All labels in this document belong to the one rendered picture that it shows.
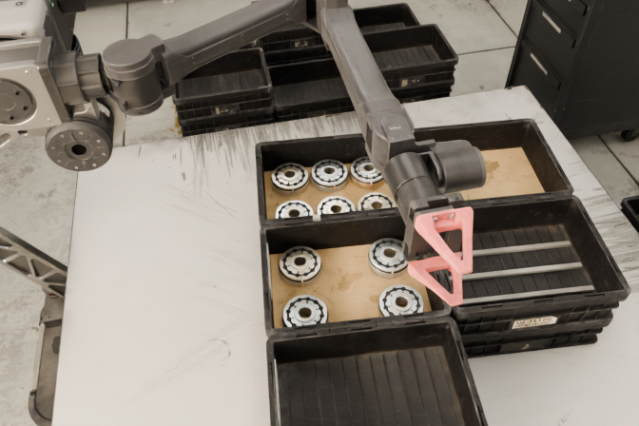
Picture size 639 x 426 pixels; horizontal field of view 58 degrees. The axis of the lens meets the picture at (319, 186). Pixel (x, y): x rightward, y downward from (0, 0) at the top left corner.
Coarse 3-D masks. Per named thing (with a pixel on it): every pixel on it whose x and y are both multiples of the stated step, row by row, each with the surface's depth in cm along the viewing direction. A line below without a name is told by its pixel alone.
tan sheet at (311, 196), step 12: (348, 168) 168; (264, 180) 165; (348, 180) 164; (276, 192) 162; (312, 192) 161; (324, 192) 161; (336, 192) 161; (348, 192) 161; (360, 192) 161; (372, 192) 161; (384, 192) 161; (276, 204) 158; (312, 204) 158; (396, 204) 158
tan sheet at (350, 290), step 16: (272, 256) 147; (320, 256) 146; (336, 256) 146; (352, 256) 146; (272, 272) 143; (336, 272) 143; (352, 272) 143; (368, 272) 143; (272, 288) 140; (288, 288) 140; (304, 288) 140; (320, 288) 140; (336, 288) 140; (352, 288) 140; (368, 288) 139; (384, 288) 139; (416, 288) 139; (336, 304) 137; (352, 304) 136; (368, 304) 136; (336, 320) 134
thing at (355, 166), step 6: (366, 156) 166; (354, 162) 165; (360, 162) 165; (354, 168) 163; (354, 174) 162; (360, 174) 161; (366, 174) 161; (372, 174) 161; (378, 174) 162; (360, 180) 160; (366, 180) 160; (372, 180) 160; (378, 180) 160
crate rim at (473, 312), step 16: (480, 208) 144; (592, 224) 139; (608, 256) 133; (448, 288) 127; (624, 288) 127; (496, 304) 124; (512, 304) 124; (528, 304) 124; (544, 304) 124; (560, 304) 125; (576, 304) 126
